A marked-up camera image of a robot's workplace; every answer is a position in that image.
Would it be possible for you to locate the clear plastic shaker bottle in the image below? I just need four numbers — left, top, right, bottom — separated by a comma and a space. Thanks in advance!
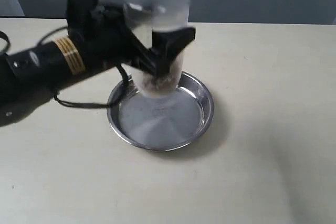
123, 0, 190, 98

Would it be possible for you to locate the round stainless steel tray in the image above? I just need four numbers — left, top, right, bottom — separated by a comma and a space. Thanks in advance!
107, 72, 214, 152

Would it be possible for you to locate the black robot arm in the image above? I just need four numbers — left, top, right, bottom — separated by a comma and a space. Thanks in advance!
1, 0, 196, 126

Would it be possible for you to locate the black cable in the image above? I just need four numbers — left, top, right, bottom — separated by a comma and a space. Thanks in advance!
0, 26, 137, 109

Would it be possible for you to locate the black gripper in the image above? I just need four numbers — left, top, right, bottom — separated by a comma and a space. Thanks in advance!
60, 0, 196, 78

